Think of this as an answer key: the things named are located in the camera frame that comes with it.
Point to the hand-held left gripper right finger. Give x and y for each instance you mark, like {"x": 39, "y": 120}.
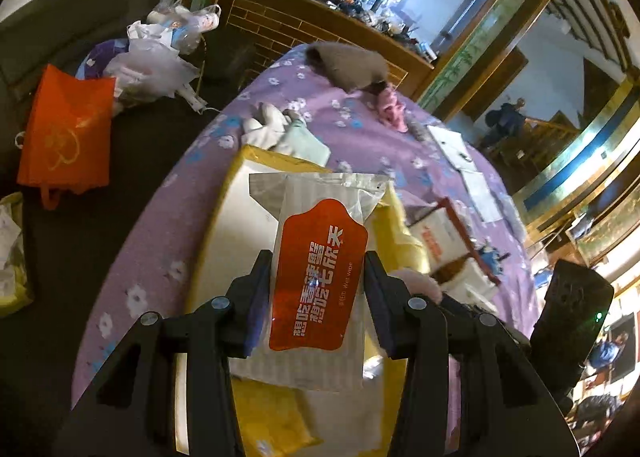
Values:
{"x": 377, "y": 302}

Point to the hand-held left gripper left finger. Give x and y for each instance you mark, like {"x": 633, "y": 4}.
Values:
{"x": 257, "y": 307}

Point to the wet wipe packet orange label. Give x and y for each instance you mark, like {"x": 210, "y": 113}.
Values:
{"x": 320, "y": 277}

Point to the yellow storage box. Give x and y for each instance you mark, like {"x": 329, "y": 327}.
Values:
{"x": 272, "y": 419}

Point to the white red tissue packet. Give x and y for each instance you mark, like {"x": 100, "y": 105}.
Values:
{"x": 445, "y": 232}

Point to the purple floral tablecloth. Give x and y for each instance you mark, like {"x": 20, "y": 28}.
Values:
{"x": 165, "y": 247}

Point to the white paper sheet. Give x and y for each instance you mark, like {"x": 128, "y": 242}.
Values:
{"x": 450, "y": 142}
{"x": 482, "y": 197}

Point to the mint green cloth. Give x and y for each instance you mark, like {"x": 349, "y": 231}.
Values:
{"x": 305, "y": 147}

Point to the wooden staircase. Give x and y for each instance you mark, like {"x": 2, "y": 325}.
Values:
{"x": 540, "y": 137}

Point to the small clear packet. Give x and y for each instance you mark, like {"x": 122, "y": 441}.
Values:
{"x": 419, "y": 132}

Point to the white fluffy sock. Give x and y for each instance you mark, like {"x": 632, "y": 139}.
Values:
{"x": 267, "y": 127}

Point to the pink fluffy cloth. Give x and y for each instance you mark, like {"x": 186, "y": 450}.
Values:
{"x": 392, "y": 109}

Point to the grey brown sock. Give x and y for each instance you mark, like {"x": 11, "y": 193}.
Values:
{"x": 350, "y": 64}

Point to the yellow plastic bag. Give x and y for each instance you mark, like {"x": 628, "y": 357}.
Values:
{"x": 12, "y": 257}

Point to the orange tote bag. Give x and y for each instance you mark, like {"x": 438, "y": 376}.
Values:
{"x": 65, "y": 137}

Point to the white plastic bag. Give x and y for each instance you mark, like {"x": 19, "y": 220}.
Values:
{"x": 150, "y": 69}

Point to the wooden cabinet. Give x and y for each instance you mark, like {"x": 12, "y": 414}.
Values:
{"x": 280, "y": 22}

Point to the clear plastic bag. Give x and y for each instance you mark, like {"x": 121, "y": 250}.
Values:
{"x": 187, "y": 19}

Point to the wood framed glass partition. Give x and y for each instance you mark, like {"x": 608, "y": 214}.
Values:
{"x": 475, "y": 22}

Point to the black fabric bag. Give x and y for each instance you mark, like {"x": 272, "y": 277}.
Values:
{"x": 75, "y": 22}

